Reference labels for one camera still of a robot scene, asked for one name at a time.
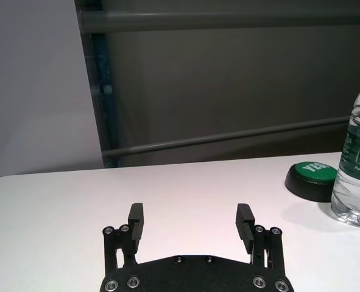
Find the upper dark grey wall rail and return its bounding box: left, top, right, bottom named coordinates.
left=79, top=10, right=360, bottom=33

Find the clear water bottle green label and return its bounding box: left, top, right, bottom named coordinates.
left=330, top=71, right=360, bottom=229

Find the dark blue vertical post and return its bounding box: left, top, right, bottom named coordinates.
left=90, top=32, right=119, bottom=169

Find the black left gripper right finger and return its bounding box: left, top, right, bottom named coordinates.
left=235, top=203, right=288, bottom=275

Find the dark grey wall rail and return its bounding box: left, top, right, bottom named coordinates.
left=102, top=116, right=351, bottom=159
left=79, top=10, right=360, bottom=33

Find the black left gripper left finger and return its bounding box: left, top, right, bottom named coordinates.
left=102, top=203, right=146, bottom=274

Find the green YES button black base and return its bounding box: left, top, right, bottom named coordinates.
left=284, top=161, right=339, bottom=203

